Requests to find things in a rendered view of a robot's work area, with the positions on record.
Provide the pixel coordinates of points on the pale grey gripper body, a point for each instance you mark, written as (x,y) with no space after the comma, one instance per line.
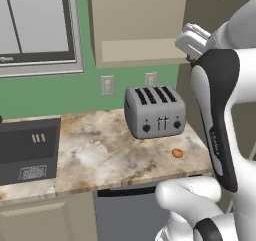
(193,40)

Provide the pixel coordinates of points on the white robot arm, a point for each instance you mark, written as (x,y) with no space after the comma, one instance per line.
(245,85)

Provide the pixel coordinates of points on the orange tangerine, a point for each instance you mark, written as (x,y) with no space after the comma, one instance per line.
(177,153)

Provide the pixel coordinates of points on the beige base cabinet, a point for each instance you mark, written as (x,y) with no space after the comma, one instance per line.
(40,221)

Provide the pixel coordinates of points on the grey four-slot toaster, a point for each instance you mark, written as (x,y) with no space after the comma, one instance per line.
(155,118)

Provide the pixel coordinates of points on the grey framed window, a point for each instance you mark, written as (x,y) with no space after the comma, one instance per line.
(36,21)

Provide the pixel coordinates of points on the grey dishwasher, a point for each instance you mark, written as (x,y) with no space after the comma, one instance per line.
(126,215)

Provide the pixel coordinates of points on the dark grey sink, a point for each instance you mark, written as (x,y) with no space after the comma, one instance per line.
(26,151)

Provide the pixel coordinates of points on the white wall outlet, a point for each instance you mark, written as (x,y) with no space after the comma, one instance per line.
(107,85)
(151,79)

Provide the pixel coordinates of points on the beige wall cabinet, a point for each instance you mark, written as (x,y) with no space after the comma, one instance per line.
(136,18)

